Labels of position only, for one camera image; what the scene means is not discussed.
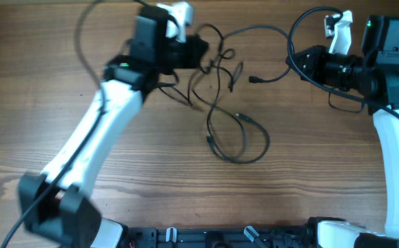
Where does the left camera black cable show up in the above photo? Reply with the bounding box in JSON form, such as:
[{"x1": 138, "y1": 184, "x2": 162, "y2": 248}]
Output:
[{"x1": 0, "y1": 0, "x2": 152, "y2": 248}]

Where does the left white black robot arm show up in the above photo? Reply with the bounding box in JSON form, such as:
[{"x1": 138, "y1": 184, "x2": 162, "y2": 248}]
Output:
[{"x1": 19, "y1": 1, "x2": 208, "y2": 247}]

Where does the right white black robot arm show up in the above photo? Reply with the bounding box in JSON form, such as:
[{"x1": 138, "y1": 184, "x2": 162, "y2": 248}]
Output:
[{"x1": 286, "y1": 8, "x2": 399, "y2": 247}]

